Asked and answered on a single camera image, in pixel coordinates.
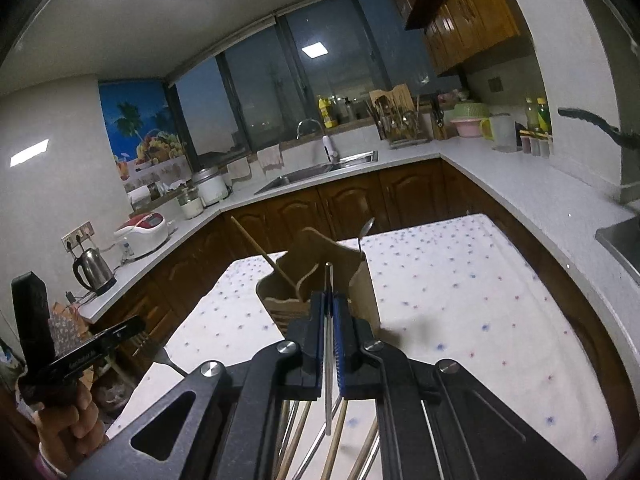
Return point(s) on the steel stove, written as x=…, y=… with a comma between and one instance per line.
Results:
x=622, y=240

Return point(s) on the green basin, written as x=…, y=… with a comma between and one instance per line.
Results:
x=470, y=111

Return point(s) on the wall power outlet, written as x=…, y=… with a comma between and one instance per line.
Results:
x=77, y=235

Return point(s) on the wooden lower cabinets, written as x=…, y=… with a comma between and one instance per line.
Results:
x=350, y=205

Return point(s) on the knife block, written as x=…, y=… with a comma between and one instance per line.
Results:
x=440, y=122

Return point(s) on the person's left forearm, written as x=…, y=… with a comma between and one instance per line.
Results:
x=47, y=467

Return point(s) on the glass jar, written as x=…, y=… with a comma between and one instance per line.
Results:
x=190, y=207

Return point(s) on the utensil drying rack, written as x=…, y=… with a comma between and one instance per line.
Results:
x=400, y=130

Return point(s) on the spice jar set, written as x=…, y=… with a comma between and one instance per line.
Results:
x=537, y=145

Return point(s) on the wooden chopstick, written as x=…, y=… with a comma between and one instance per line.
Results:
x=334, y=440
x=295, y=440
x=364, y=450
x=260, y=250

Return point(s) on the steel electric kettle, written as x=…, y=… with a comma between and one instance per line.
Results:
x=95, y=267

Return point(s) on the metal fork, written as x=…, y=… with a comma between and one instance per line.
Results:
x=162, y=357

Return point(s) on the metal chopstick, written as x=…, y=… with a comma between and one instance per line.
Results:
x=314, y=452
x=329, y=420

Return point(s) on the wooden upper cabinets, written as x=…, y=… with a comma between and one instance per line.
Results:
x=470, y=15

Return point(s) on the wooden cabinets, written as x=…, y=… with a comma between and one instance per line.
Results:
x=470, y=15
x=350, y=205

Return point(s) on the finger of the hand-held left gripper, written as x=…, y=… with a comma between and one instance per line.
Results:
x=127, y=330

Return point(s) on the dark wall plate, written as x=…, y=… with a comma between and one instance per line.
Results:
x=495, y=84

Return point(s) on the hanging dish towel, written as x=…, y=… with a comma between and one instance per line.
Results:
x=270, y=157
x=239, y=170

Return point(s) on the steel sink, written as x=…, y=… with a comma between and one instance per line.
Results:
x=300, y=174

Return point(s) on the wooden cutting board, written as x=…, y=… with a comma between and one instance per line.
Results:
x=395, y=97

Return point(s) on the person's left hand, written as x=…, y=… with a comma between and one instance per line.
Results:
x=75, y=425

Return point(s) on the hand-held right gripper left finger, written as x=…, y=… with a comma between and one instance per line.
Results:
x=319, y=340

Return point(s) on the wooden utensil holder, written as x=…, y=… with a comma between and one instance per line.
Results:
x=362, y=285

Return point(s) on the pink basin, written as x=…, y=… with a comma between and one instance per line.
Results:
x=467, y=129

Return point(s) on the condiment bottle yellow cap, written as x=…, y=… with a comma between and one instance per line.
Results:
x=544, y=117

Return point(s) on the floral tablecloth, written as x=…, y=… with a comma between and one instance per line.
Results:
x=450, y=285

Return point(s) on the patterned cloth bag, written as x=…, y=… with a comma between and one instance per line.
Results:
x=67, y=327

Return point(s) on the white pot with steel lid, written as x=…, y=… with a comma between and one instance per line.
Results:
x=212, y=190

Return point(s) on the metal spoon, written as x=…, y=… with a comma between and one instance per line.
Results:
x=367, y=226

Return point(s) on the dark kitchen window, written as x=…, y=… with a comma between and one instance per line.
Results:
x=260, y=95

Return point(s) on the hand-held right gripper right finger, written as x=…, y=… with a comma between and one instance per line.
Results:
x=341, y=345

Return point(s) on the kitchen faucet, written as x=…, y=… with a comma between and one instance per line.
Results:
x=327, y=147

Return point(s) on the red white rice cooker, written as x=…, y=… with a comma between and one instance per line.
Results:
x=142, y=232

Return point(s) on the tropical fruit wall poster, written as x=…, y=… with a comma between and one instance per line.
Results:
x=140, y=125

